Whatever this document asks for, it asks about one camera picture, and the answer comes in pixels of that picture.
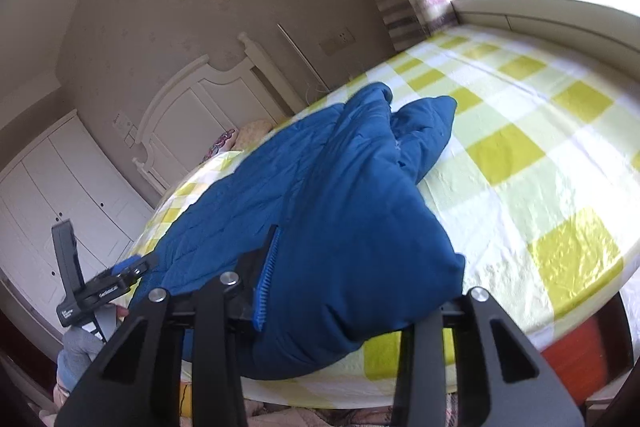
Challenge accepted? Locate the silver pole lamp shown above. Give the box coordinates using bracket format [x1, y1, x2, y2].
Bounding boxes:
[276, 24, 331, 92]

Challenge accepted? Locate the white wall switch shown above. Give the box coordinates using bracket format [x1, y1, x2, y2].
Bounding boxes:
[112, 112, 138, 145]

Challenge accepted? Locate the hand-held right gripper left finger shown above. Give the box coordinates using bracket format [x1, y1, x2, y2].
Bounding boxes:
[54, 224, 283, 427]

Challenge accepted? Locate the cream window sill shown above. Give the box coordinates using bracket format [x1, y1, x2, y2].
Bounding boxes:
[450, 0, 640, 72]

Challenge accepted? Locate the blue puffer jacket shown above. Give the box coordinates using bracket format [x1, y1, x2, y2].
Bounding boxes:
[127, 82, 466, 380]

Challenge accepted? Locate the person's left forearm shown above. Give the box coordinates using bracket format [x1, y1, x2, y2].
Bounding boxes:
[55, 326, 108, 395]

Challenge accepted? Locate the peach pillow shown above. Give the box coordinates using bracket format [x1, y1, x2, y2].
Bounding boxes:
[232, 119, 273, 152]

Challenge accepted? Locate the white wardrobe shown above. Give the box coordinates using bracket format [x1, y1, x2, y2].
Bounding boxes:
[0, 109, 153, 348]

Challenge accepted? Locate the wall socket panel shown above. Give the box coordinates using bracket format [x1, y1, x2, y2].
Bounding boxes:
[319, 28, 356, 55]

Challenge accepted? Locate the yellow checkered bed sheet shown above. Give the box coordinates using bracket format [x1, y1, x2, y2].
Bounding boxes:
[132, 24, 640, 408]

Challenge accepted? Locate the white wooden headboard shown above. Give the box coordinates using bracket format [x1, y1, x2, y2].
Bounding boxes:
[132, 32, 331, 195]

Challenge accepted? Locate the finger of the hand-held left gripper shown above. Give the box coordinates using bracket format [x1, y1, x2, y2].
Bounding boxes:
[111, 254, 160, 283]

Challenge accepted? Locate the patterned pillow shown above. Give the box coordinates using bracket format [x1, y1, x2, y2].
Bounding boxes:
[202, 128, 236, 160]

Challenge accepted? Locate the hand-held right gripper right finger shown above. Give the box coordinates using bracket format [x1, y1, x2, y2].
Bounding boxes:
[392, 287, 586, 427]

